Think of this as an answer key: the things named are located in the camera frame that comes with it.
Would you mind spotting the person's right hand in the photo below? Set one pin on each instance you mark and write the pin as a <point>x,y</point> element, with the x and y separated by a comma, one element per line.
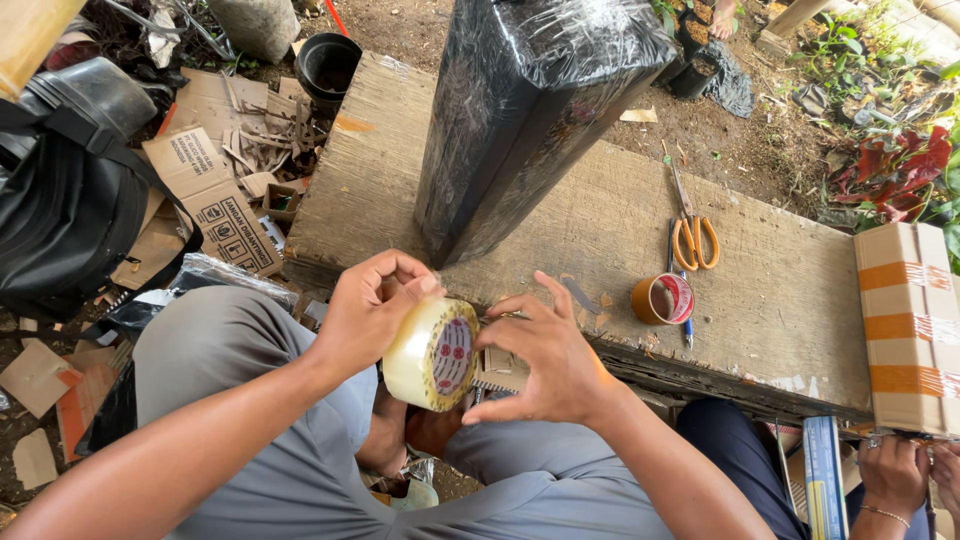
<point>562,367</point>

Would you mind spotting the black plant grow bags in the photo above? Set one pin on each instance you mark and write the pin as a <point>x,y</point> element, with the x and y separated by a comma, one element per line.
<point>701,71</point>

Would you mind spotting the cutter blade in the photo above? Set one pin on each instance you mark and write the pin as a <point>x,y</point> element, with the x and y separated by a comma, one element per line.
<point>581,295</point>

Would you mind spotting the black plastic pot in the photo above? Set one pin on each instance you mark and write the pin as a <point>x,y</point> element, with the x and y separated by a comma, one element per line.
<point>328,71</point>

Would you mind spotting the person's left fingers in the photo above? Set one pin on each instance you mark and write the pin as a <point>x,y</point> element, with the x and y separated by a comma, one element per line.
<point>411,266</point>

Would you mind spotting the red-leaved plant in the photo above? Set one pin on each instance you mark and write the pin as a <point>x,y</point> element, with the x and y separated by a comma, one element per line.
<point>896,172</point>

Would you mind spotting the black pen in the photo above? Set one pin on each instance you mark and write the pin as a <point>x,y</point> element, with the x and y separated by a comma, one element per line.
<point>670,247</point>

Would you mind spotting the small open cardboard box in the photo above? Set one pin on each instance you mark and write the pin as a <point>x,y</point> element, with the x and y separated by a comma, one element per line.
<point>281,202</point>

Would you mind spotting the person's grey trousers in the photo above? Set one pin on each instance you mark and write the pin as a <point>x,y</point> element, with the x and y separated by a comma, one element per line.
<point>300,480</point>

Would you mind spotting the printed cardboard sheet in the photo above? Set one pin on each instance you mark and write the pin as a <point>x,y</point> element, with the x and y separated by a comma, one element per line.
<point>214,202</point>

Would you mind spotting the brown packing tape roll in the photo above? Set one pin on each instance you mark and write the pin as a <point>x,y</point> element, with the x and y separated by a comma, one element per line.
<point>649,300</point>

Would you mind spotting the grey sack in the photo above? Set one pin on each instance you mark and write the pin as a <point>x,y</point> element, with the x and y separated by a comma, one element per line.
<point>255,26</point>

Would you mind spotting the clear packing tape roll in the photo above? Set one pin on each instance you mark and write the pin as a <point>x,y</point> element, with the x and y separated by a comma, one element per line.
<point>420,352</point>

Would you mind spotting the heap of cardboard scraps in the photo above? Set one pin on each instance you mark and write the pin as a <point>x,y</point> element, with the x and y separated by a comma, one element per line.
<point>247,127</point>

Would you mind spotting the person's left hand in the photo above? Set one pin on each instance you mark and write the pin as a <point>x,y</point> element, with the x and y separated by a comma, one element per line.
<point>360,315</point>

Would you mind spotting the black plastic-wrapped tall package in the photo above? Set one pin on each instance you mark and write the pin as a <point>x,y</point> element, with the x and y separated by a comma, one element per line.
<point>517,112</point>

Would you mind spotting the blue flat box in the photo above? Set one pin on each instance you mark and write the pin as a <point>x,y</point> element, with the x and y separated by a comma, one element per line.
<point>825,480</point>

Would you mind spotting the blue pen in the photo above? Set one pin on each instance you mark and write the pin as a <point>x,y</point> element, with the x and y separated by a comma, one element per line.
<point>688,330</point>

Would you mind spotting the cardboard box with orange tape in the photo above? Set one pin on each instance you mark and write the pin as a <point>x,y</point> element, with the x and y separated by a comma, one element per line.
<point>907,330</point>

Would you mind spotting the red stick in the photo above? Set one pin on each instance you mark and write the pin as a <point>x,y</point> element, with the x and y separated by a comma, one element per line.
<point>337,16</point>

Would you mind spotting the small cardboard piece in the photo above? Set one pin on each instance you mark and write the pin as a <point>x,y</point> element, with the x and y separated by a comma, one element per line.
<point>639,115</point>

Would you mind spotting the black bucket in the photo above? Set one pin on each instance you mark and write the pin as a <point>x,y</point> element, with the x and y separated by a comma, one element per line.
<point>90,94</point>

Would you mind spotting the yellow cardboard tube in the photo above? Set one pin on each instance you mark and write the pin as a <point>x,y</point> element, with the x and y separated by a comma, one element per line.
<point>30,37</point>

